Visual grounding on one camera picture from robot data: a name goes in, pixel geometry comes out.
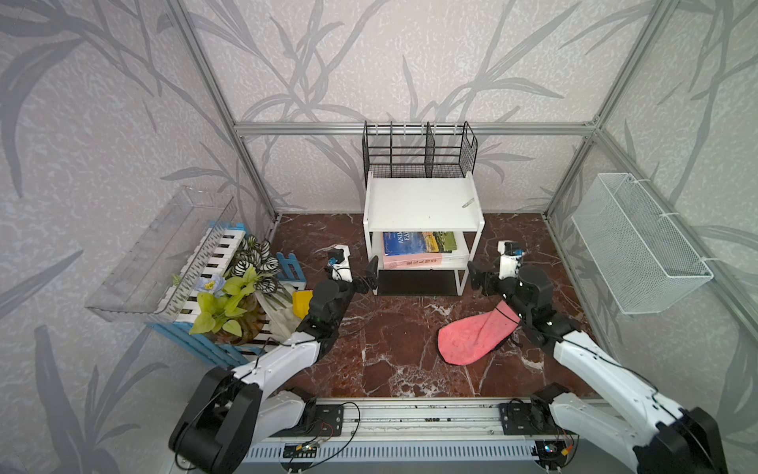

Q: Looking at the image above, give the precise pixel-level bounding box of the pink fluffy cloth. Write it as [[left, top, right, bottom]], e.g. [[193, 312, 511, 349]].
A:
[[437, 301, 521, 365]]

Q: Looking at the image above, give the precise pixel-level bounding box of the white two-tier bookshelf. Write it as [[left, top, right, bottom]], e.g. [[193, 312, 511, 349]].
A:
[[363, 174, 485, 296]]

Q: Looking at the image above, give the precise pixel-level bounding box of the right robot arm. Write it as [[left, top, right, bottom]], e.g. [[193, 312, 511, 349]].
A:
[[468, 263, 728, 473]]

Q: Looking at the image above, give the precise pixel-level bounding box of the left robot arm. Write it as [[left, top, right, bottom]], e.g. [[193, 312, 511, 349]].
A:
[[168, 256, 379, 473]]

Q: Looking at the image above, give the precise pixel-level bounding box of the yellow object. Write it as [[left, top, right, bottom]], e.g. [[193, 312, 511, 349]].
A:
[[292, 290, 313, 319]]

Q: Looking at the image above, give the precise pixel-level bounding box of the pink book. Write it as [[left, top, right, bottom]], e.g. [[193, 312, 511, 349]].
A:
[[383, 253, 443, 270]]

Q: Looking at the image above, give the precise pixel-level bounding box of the striped leaf plant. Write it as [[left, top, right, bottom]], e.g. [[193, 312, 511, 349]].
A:
[[225, 234, 280, 295]]

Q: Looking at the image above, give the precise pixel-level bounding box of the green artificial plant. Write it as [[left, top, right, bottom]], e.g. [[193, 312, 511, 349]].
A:
[[189, 267, 266, 343]]

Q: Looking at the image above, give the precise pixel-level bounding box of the blue white picket crate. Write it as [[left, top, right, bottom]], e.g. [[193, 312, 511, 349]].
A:
[[151, 224, 306, 367]]

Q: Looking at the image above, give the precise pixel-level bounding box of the clear plastic bin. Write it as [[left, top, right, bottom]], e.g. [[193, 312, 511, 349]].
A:
[[85, 186, 237, 324]]

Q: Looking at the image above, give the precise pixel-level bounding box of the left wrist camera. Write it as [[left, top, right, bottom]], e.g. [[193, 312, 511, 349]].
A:
[[327, 244, 353, 282]]

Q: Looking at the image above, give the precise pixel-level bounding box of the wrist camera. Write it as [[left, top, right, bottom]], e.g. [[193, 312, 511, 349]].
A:
[[497, 240, 524, 280], [327, 244, 353, 282]]

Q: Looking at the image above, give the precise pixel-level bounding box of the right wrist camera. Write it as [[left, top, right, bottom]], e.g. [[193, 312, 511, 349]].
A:
[[497, 240, 524, 280]]

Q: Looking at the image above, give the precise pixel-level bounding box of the white wire mesh basket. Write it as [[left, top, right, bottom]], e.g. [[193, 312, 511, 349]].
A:
[[572, 173, 714, 315]]

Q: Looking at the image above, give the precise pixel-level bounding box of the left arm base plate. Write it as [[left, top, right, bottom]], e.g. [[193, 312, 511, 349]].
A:
[[276, 404, 345, 438]]

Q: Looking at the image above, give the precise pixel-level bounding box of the black wire organizer basket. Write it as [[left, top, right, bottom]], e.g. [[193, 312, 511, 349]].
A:
[[361, 122, 479, 179]]

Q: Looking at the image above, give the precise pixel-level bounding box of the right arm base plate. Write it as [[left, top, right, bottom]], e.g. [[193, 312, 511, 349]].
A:
[[497, 398, 564, 436]]

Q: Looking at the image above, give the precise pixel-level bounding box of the aluminium mounting rail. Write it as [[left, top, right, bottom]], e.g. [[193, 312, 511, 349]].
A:
[[236, 396, 653, 444]]

